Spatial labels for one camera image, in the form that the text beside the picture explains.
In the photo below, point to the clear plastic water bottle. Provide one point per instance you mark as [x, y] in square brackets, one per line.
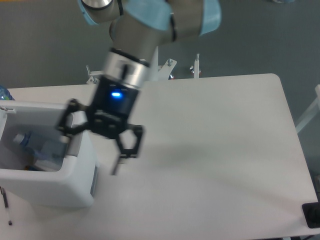
[41, 147]

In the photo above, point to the white frame post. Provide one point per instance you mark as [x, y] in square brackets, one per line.
[195, 68]

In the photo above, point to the black pen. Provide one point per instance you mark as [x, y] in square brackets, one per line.
[6, 205]

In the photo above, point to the black device at table corner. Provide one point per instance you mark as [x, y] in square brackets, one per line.
[311, 213]

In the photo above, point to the white frame at right edge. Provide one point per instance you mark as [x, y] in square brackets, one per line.
[312, 110]

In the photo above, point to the white plastic trash can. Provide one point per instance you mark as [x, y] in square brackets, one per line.
[69, 182]

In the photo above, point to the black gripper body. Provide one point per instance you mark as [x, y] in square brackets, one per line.
[111, 106]

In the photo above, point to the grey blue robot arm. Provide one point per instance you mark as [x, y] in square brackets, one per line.
[140, 27]

